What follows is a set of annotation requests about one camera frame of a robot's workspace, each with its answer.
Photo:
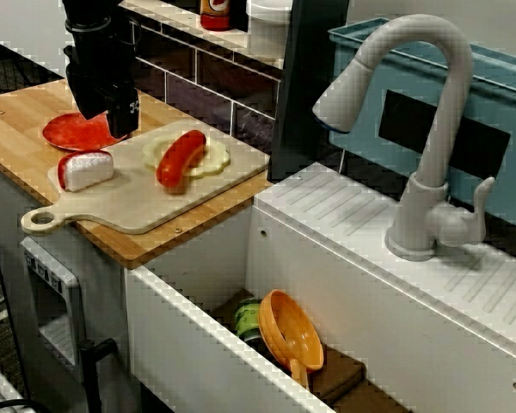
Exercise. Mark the wide dark kitchen panel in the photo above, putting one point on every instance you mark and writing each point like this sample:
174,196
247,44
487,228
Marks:
301,86

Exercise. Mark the white and red toy sushi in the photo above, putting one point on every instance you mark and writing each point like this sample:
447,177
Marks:
88,172

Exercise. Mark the white toy sink unit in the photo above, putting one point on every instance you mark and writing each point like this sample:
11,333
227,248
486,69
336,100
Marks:
348,275

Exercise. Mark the red toy sausage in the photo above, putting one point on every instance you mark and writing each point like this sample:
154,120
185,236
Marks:
180,155

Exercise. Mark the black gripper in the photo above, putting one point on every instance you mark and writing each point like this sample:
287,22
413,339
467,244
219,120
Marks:
94,60

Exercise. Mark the black tape patch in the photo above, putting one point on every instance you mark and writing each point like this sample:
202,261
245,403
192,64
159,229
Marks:
402,116

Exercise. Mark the dark tiled backsplash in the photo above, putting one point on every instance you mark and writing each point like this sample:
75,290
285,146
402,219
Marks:
249,112

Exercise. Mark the teal plastic bin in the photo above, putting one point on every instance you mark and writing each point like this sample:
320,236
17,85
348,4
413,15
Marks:
490,103

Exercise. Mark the pale yellow scalloped plate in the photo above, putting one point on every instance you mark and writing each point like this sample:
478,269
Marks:
217,161

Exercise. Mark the orange toy strainer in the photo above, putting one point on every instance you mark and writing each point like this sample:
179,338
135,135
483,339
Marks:
284,327

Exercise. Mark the grey toy faucet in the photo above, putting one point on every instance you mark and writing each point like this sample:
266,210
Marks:
430,206

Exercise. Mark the wooden kitchen countertop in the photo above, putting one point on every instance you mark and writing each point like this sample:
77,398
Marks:
8,129

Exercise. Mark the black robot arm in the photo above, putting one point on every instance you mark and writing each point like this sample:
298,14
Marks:
90,10

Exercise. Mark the red ketchup bottle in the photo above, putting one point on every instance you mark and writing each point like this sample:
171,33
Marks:
215,17

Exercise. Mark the red round plate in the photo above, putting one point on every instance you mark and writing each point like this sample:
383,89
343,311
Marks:
64,133

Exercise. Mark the green toy can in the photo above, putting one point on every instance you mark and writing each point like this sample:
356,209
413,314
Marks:
246,320

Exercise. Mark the white plastic cup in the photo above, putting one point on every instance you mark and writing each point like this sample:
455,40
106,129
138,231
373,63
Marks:
266,30

